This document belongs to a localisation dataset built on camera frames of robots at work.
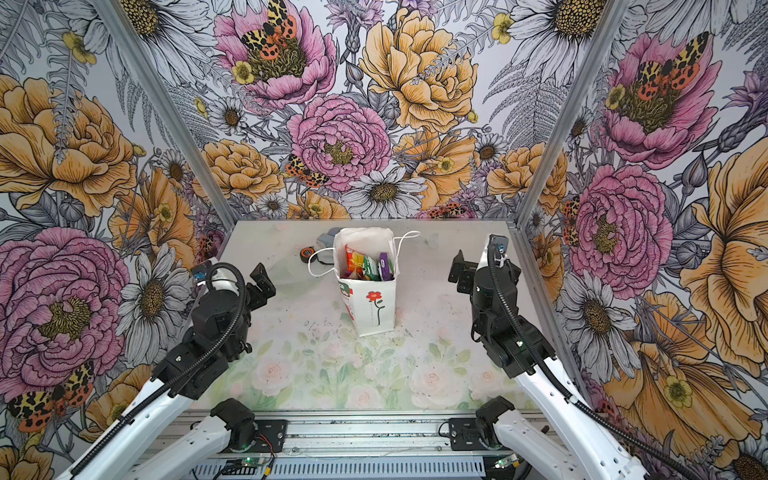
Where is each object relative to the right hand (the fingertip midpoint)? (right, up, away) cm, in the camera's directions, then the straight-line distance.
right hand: (477, 264), depth 70 cm
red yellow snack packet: (-31, 0, +18) cm, 36 cm away
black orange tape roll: (-50, +2, +39) cm, 63 cm away
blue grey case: (-44, +7, +42) cm, 61 cm away
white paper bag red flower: (-25, -11, +10) cm, 29 cm away
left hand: (-53, -4, +1) cm, 53 cm away
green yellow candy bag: (-25, -2, +13) cm, 29 cm away
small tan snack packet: (-30, -4, +15) cm, 34 cm away
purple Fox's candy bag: (-22, -2, +18) cm, 28 cm away
